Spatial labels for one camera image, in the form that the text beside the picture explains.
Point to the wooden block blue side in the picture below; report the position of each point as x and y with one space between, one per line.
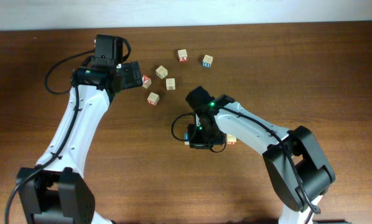
207 61

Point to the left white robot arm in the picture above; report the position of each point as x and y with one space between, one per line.
54 191

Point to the wooden block red X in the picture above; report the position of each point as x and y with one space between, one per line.
182 55

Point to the wooden block red Y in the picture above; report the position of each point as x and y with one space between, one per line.
146 81

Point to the wooden block red Z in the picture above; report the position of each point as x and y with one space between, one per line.
230 139

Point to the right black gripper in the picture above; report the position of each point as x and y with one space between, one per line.
196 142

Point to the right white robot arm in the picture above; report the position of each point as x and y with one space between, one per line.
298 169

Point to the wooden block blue B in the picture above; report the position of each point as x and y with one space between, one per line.
186 139

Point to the wooden block centre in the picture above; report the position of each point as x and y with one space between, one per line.
170 83

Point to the plain wooden block yellow edge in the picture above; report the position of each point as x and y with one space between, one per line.
161 72

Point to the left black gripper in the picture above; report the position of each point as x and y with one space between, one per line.
132 74

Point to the wooden block red lower left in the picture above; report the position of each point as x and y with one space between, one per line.
153 98

